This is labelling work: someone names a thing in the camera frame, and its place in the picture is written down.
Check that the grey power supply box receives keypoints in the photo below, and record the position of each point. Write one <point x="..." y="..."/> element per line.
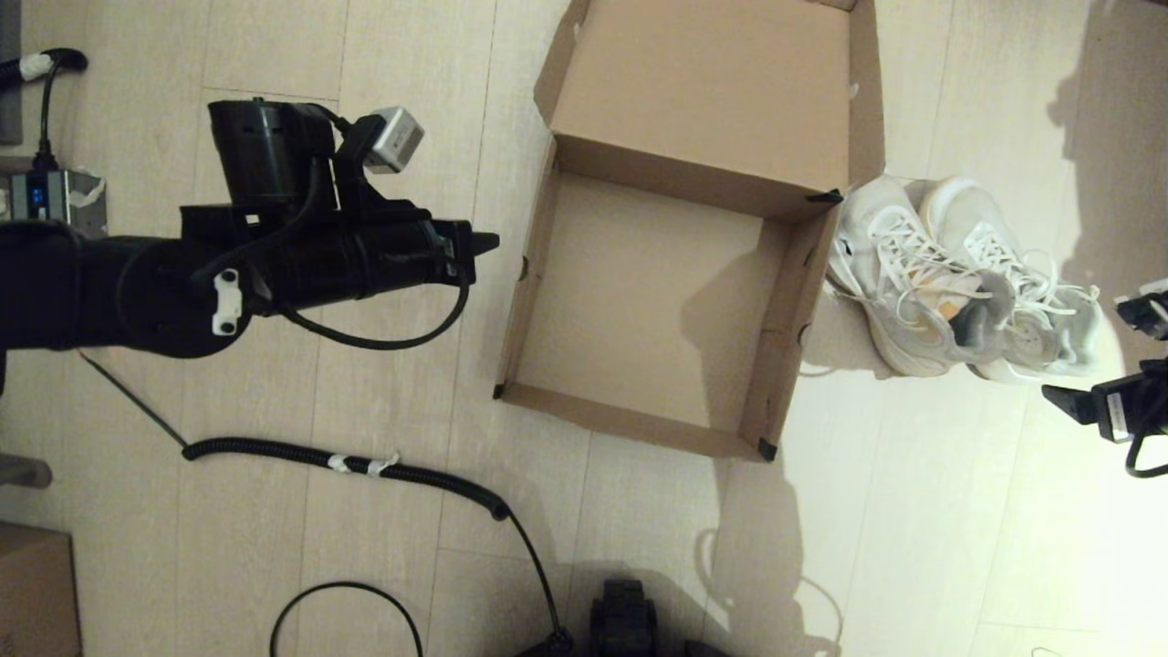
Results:
<point x="55" y="196"/>

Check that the grey furniture foot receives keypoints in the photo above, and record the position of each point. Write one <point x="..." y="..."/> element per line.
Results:
<point x="23" y="472"/>

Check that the dark grey panel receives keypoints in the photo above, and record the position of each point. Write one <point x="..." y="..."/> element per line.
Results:
<point x="7" y="73"/>

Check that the white sneaker orange insole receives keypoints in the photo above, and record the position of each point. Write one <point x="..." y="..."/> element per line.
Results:
<point x="876" y="219"/>

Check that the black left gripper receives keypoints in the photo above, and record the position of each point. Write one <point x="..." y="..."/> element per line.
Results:
<point x="274" y="151"/>

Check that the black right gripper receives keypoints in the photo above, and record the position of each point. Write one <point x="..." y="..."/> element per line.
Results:
<point x="1118" y="415"/>

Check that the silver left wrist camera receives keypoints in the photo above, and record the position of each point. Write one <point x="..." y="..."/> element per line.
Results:
<point x="394" y="137"/>

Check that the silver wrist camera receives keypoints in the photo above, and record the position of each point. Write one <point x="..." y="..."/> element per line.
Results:
<point x="394" y="137"/>
<point x="1145" y="315"/>

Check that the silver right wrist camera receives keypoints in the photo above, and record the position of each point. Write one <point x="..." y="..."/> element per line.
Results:
<point x="1145" y="315"/>

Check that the black robot torso part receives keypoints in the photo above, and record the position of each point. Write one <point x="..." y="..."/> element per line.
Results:
<point x="625" y="620"/>

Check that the brown cardboard shoe box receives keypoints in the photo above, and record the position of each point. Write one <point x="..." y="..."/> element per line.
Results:
<point x="639" y="301"/>

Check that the small brown cardboard carton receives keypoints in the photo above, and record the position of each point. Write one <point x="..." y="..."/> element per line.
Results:
<point x="32" y="593"/>

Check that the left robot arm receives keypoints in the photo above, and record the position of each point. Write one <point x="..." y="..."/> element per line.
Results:
<point x="91" y="292"/>

